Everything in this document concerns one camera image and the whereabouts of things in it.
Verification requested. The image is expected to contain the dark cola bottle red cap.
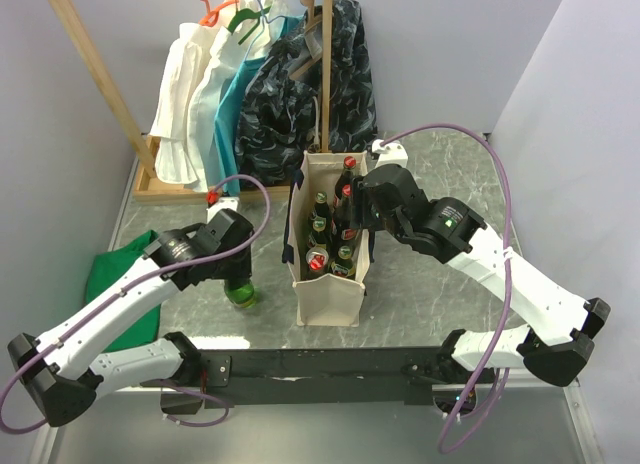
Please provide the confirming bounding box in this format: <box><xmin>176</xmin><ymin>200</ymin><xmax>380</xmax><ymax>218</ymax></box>
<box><xmin>333</xmin><ymin>155</ymin><xmax>357</xmax><ymax>207</ymax></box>

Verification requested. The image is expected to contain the cola bottle front red cap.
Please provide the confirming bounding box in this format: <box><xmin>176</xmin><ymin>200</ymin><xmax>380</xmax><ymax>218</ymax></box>
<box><xmin>332</xmin><ymin>184</ymin><xmax>360</xmax><ymax>251</ymax></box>

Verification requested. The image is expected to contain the green bottle front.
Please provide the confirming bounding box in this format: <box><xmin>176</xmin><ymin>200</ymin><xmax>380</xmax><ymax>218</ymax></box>
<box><xmin>224</xmin><ymin>278</ymin><xmax>257</xmax><ymax>308</ymax></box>

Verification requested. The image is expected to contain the green glass bottle yellow label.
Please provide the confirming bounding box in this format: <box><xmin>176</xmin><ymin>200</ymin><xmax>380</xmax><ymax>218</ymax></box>
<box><xmin>309</xmin><ymin>191</ymin><xmax>331</xmax><ymax>225</ymax></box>

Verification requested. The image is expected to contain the silver blue energy drink can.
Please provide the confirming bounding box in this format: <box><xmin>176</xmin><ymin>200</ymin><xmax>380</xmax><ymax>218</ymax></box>
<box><xmin>306</xmin><ymin>246</ymin><xmax>329</xmax><ymax>280</ymax></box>

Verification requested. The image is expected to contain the beige canvas tote bag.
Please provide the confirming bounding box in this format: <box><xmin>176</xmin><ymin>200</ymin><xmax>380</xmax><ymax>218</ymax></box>
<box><xmin>282</xmin><ymin>153</ymin><xmax>375</xmax><ymax>327</ymax></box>

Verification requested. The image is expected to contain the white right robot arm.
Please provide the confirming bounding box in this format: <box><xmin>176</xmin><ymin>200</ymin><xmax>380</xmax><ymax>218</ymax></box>
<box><xmin>351</xmin><ymin>164</ymin><xmax>611</xmax><ymax>387</ymax></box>

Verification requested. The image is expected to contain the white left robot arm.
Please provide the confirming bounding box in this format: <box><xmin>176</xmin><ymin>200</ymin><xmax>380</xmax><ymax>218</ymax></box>
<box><xmin>8</xmin><ymin>209</ymin><xmax>254</xmax><ymax>427</ymax></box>

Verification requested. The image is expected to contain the teal shirt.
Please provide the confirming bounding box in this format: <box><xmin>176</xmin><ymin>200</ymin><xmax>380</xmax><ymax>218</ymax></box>
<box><xmin>208</xmin><ymin>16</ymin><xmax>302</xmax><ymax>186</ymax></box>

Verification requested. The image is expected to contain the wooden clothes rack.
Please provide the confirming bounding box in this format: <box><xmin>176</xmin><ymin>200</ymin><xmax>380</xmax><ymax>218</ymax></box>
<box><xmin>48</xmin><ymin>0</ymin><xmax>333</xmax><ymax>205</ymax></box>

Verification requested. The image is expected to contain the dark patterned shirt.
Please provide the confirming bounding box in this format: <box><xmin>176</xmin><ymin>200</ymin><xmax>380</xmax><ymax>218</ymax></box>
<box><xmin>234</xmin><ymin>0</ymin><xmax>378</xmax><ymax>185</ymax></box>

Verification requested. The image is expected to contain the green cloth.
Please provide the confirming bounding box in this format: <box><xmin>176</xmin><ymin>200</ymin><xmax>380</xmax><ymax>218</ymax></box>
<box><xmin>84</xmin><ymin>230</ymin><xmax>161</xmax><ymax>353</ymax></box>

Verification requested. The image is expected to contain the white ruffled shirt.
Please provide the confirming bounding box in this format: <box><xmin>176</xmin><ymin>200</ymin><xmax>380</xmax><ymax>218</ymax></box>
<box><xmin>150</xmin><ymin>23</ymin><xmax>217</xmax><ymax>185</ymax></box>

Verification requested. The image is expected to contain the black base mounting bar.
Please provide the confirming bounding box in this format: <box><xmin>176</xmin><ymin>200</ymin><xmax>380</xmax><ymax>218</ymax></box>
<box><xmin>168</xmin><ymin>347</ymin><xmax>471</xmax><ymax>407</ymax></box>

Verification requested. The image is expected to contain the wooden hanger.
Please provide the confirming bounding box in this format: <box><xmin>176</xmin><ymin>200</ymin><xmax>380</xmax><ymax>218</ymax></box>
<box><xmin>289</xmin><ymin>0</ymin><xmax>323</xmax><ymax>80</ymax></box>

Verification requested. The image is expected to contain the pale white blouse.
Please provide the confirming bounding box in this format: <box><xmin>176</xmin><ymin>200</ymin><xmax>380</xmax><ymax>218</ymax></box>
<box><xmin>186</xmin><ymin>0</ymin><xmax>287</xmax><ymax>192</ymax></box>

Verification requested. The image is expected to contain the orange hanger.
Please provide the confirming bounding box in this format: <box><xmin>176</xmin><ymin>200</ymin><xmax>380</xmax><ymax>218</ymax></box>
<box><xmin>198</xmin><ymin>0</ymin><xmax>238</xmax><ymax>27</ymax></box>

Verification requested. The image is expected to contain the green hanger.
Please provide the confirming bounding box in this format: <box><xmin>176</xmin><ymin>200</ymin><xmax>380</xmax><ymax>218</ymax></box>
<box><xmin>227</xmin><ymin>8</ymin><xmax>262</xmax><ymax>45</ymax></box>

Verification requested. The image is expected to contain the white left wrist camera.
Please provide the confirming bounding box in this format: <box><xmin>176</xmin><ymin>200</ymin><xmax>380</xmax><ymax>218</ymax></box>
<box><xmin>206</xmin><ymin>190</ymin><xmax>240</xmax><ymax>223</ymax></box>

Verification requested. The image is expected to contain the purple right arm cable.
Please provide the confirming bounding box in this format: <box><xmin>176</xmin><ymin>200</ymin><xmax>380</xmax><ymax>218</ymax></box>
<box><xmin>384</xmin><ymin>123</ymin><xmax>514</xmax><ymax>455</ymax></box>

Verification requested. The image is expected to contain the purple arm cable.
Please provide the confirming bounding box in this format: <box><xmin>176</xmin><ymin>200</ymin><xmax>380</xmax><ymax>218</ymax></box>
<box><xmin>384</xmin><ymin>123</ymin><xmax>514</xmax><ymax>455</ymax></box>
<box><xmin>0</xmin><ymin>173</ymin><xmax>272</xmax><ymax>433</ymax></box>

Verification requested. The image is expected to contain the blue wire hanger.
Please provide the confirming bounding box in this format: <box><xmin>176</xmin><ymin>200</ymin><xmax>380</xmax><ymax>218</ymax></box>
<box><xmin>244</xmin><ymin>0</ymin><xmax>289</xmax><ymax>60</ymax></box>

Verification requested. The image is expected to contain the aluminium rail frame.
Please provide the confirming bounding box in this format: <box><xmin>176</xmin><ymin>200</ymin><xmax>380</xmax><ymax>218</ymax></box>
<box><xmin>33</xmin><ymin>370</ymin><xmax>603</xmax><ymax>463</ymax></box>

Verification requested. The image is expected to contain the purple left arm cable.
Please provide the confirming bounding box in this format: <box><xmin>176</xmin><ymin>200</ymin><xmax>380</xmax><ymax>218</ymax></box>
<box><xmin>0</xmin><ymin>173</ymin><xmax>272</xmax><ymax>433</ymax></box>

